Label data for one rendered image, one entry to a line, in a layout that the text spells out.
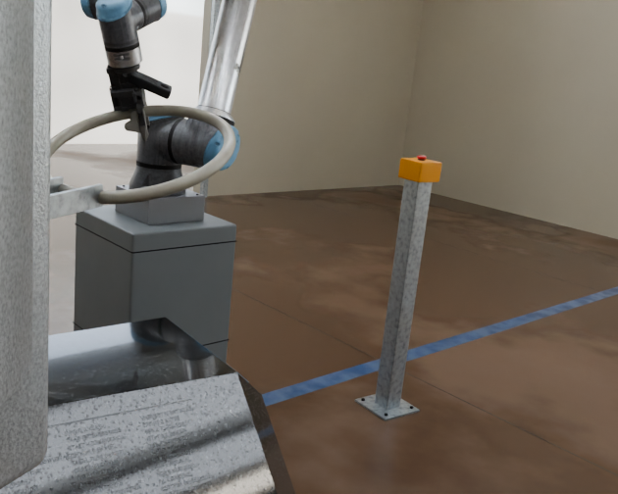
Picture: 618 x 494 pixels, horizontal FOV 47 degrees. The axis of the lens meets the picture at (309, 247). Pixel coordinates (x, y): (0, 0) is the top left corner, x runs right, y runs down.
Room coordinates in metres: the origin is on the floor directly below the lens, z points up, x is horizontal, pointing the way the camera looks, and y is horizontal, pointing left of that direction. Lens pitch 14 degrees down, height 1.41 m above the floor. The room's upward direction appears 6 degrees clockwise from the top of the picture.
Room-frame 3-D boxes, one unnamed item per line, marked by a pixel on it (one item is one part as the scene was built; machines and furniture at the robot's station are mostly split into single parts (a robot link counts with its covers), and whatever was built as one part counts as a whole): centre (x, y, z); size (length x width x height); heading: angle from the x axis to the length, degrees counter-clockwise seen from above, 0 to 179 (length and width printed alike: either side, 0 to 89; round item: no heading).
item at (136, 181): (2.39, 0.53, 0.99); 0.19 x 0.19 x 0.10
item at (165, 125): (2.38, 0.52, 1.12); 0.17 x 0.15 x 0.18; 68
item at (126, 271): (2.39, 0.53, 0.43); 0.50 x 0.50 x 0.85; 44
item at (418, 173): (2.85, -0.41, 0.54); 0.20 x 0.20 x 1.09; 38
